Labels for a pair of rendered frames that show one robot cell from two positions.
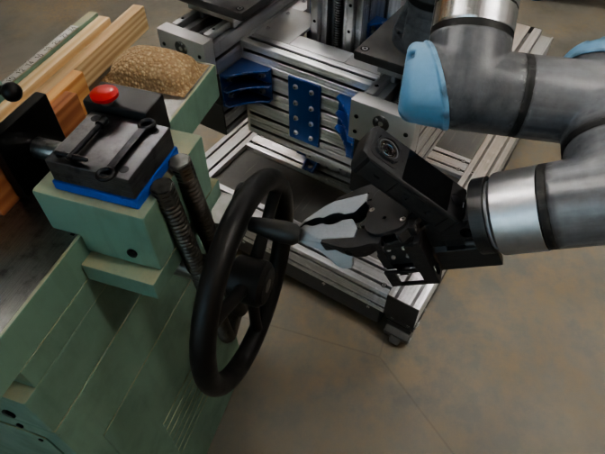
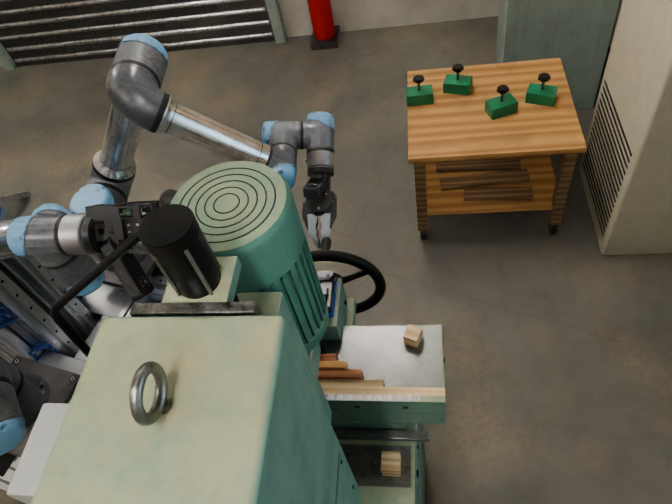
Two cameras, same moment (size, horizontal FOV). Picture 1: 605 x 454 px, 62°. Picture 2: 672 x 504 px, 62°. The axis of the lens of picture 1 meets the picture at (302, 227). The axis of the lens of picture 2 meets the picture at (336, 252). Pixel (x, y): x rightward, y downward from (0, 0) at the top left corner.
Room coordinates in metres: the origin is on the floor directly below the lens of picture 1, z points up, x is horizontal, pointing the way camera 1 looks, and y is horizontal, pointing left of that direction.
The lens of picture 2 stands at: (0.36, 0.94, 2.02)
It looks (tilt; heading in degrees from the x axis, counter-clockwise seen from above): 51 degrees down; 268
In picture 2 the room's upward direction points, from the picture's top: 14 degrees counter-clockwise
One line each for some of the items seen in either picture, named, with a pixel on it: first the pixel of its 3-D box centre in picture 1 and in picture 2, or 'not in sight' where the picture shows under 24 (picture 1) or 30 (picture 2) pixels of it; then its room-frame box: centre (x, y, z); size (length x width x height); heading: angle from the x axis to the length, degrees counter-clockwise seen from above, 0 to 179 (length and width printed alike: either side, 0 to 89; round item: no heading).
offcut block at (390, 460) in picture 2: not in sight; (391, 463); (0.35, 0.56, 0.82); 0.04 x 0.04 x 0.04; 71
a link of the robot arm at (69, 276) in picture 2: not in sight; (72, 262); (0.84, 0.15, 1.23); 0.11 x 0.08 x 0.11; 111
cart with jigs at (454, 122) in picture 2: not in sight; (484, 144); (-0.44, -0.79, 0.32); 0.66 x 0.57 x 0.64; 163
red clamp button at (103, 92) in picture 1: (103, 94); not in sight; (0.46, 0.21, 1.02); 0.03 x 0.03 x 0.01
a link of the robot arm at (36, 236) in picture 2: not in sight; (45, 236); (0.84, 0.16, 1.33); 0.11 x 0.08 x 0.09; 162
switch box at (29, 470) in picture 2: not in sight; (85, 469); (0.70, 0.65, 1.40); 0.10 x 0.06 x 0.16; 72
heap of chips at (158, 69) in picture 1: (153, 62); not in sight; (0.69, 0.23, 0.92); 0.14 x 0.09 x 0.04; 72
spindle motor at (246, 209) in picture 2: not in sight; (256, 270); (0.47, 0.39, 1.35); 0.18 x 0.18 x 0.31
